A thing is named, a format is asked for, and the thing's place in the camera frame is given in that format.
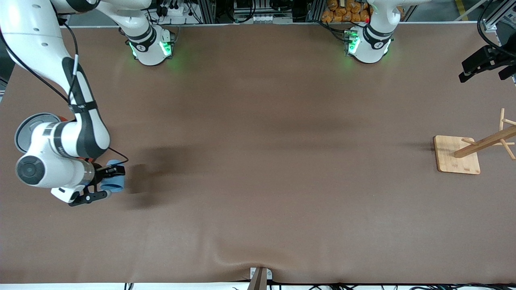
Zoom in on light blue plastic cup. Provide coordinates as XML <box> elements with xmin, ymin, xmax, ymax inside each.
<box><xmin>100</xmin><ymin>159</ymin><xmax>126</xmax><ymax>193</ymax></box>

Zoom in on orange can grey lid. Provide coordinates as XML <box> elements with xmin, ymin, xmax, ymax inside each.
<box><xmin>15</xmin><ymin>112</ymin><xmax>70</xmax><ymax>153</ymax></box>

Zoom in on wooden mug tree rack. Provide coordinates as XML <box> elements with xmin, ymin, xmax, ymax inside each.
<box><xmin>434</xmin><ymin>108</ymin><xmax>516</xmax><ymax>175</ymax></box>

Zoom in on orange snack bag pile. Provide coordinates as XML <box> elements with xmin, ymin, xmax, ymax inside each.
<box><xmin>321</xmin><ymin>0</ymin><xmax>371</xmax><ymax>23</ymax></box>

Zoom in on brown table cloth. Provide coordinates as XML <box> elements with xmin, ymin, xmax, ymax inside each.
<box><xmin>0</xmin><ymin>22</ymin><xmax>516</xmax><ymax>284</ymax></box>

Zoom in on white power strip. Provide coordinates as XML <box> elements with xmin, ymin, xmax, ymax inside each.
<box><xmin>159</xmin><ymin>0</ymin><xmax>190</xmax><ymax>17</ymax></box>

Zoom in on aluminium frame post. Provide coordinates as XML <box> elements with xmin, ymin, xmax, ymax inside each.
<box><xmin>199</xmin><ymin>0</ymin><xmax>216</xmax><ymax>24</ymax></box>
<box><xmin>482</xmin><ymin>0</ymin><xmax>516</xmax><ymax>33</ymax></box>
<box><xmin>306</xmin><ymin>0</ymin><xmax>325</xmax><ymax>23</ymax></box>

